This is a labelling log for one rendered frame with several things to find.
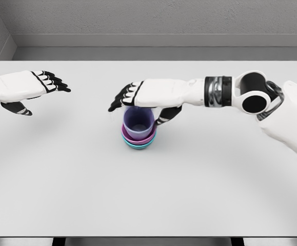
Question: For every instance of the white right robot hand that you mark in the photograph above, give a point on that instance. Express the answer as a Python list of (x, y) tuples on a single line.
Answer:
[(158, 93)]

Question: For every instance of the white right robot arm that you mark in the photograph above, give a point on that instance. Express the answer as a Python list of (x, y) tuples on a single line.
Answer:
[(250, 102)]

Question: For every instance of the pink bowl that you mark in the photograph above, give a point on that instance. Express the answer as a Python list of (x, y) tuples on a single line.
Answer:
[(150, 137)]

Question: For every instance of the purple cup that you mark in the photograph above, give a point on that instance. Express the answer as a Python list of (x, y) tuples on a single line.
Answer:
[(138, 123)]

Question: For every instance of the teal bowl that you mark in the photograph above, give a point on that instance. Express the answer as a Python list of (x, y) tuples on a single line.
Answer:
[(138, 146)]

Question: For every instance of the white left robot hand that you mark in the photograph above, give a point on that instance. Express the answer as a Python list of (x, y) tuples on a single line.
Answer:
[(20, 85)]

